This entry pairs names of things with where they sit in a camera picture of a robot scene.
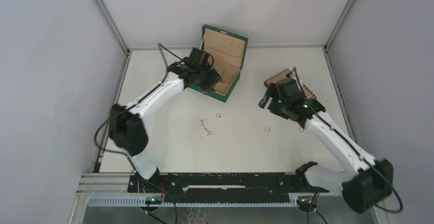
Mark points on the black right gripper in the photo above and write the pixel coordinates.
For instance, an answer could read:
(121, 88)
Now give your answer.
(272, 91)

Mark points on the green jewelry box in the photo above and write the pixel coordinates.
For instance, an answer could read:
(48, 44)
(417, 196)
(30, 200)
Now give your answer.
(228, 51)

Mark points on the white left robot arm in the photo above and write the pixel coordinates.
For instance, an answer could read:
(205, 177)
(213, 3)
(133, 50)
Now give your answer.
(126, 124)

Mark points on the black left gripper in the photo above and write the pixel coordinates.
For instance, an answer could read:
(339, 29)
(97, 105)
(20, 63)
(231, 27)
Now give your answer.
(213, 77)

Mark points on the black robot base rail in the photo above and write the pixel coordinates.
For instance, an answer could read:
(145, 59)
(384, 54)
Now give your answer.
(222, 186)

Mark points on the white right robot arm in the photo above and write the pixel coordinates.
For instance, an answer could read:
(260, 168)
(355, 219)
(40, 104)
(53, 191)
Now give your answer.
(364, 180)

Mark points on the white slotted cable duct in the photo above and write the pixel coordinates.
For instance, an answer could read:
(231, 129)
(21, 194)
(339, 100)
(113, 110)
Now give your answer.
(153, 201)

